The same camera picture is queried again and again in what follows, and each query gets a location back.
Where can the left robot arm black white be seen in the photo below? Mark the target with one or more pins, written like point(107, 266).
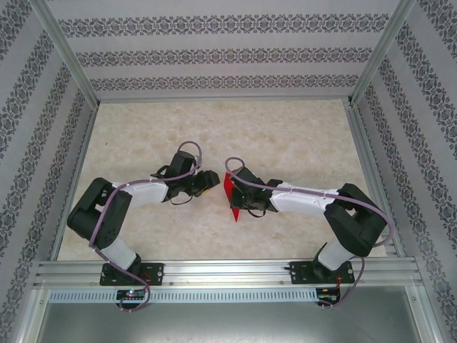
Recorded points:
point(103, 214)

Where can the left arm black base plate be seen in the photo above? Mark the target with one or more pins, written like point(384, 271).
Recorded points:
point(155, 273)

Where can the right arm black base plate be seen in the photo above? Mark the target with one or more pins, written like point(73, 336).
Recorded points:
point(301, 273)

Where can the aluminium mounting rail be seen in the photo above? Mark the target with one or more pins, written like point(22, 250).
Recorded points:
point(228, 273)

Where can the aluminium side rail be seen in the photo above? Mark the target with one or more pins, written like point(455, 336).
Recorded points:
point(361, 143)
point(78, 168)

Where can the red paper sheet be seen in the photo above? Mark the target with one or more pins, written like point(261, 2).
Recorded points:
point(227, 186)

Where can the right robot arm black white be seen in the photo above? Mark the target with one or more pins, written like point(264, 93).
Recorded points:
point(357, 218)

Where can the aluminium frame post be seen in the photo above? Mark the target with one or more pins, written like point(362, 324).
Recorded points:
point(383, 46)
point(64, 46)

